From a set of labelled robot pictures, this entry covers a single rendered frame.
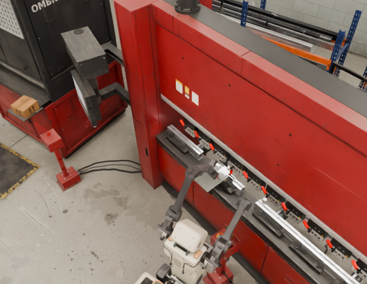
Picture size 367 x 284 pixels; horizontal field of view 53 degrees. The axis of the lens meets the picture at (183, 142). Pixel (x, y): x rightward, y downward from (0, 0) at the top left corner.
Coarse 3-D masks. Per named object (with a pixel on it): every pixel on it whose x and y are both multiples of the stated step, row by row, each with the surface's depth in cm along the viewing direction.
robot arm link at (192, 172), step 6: (192, 168) 273; (198, 168) 274; (186, 174) 269; (192, 174) 268; (186, 180) 270; (192, 180) 271; (186, 186) 271; (180, 192) 274; (186, 192) 274; (180, 198) 274; (174, 204) 277; (180, 204) 276; (168, 210) 280; (174, 210) 278; (180, 210) 280; (174, 216) 278; (180, 216) 282
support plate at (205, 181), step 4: (216, 168) 342; (204, 172) 339; (200, 176) 336; (204, 176) 336; (208, 176) 336; (224, 176) 335; (228, 176) 335; (196, 180) 333; (200, 180) 333; (204, 180) 333; (208, 180) 333; (212, 180) 333; (216, 180) 333; (220, 180) 333; (200, 184) 330; (204, 184) 330; (208, 184) 330; (212, 184) 330; (216, 184) 330; (204, 188) 327; (208, 188) 327; (212, 188) 327
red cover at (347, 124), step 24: (168, 24) 284; (192, 24) 266; (216, 48) 253; (240, 48) 244; (240, 72) 245; (264, 72) 228; (288, 96) 222; (312, 96) 210; (312, 120) 216; (336, 120) 202; (360, 120) 196; (360, 144) 197
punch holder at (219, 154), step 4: (216, 144) 320; (216, 148) 323; (220, 148) 318; (220, 152) 321; (224, 152) 316; (216, 156) 330; (220, 156) 325; (224, 156) 319; (228, 156) 322; (224, 160) 322; (228, 160) 326
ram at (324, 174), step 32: (160, 32) 302; (160, 64) 328; (192, 64) 289; (224, 96) 276; (256, 96) 248; (224, 128) 298; (256, 128) 265; (288, 128) 238; (320, 128) 217; (256, 160) 284; (288, 160) 254; (320, 160) 229; (352, 160) 209; (288, 192) 272; (320, 192) 244; (352, 192) 222; (320, 224) 261; (352, 224) 235
